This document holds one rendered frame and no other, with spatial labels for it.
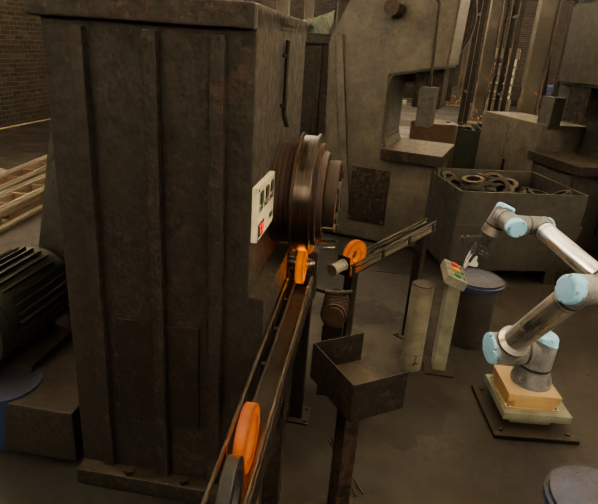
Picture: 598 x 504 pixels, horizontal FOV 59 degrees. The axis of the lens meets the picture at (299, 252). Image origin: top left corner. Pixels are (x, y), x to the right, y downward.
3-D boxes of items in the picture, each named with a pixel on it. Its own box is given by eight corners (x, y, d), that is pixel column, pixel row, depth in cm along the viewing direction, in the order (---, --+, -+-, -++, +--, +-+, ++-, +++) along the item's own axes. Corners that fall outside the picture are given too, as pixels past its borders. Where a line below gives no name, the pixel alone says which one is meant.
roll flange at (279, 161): (290, 172, 242) (271, 267, 223) (280, 104, 199) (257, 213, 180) (311, 175, 241) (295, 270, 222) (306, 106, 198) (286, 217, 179)
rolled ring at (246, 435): (255, 461, 151) (243, 459, 151) (263, 396, 151) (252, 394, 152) (240, 487, 132) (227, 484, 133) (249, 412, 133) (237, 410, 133)
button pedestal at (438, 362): (424, 376, 294) (443, 274, 272) (422, 353, 316) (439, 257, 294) (454, 380, 292) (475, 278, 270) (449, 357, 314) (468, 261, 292)
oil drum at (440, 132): (402, 192, 677) (412, 121, 645) (400, 182, 732) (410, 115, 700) (449, 197, 670) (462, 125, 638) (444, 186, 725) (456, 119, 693)
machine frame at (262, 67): (69, 481, 209) (12, -15, 146) (172, 342, 309) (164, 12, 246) (250, 513, 201) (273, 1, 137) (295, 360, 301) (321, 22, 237)
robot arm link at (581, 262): (644, 286, 195) (549, 211, 254) (613, 285, 194) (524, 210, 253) (631, 312, 201) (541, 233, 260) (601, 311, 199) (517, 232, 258)
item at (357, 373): (332, 559, 185) (353, 385, 159) (299, 503, 207) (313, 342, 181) (380, 539, 194) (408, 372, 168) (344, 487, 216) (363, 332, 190)
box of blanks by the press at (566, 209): (444, 283, 416) (462, 187, 388) (412, 245, 493) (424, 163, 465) (566, 285, 429) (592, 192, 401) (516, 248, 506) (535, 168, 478)
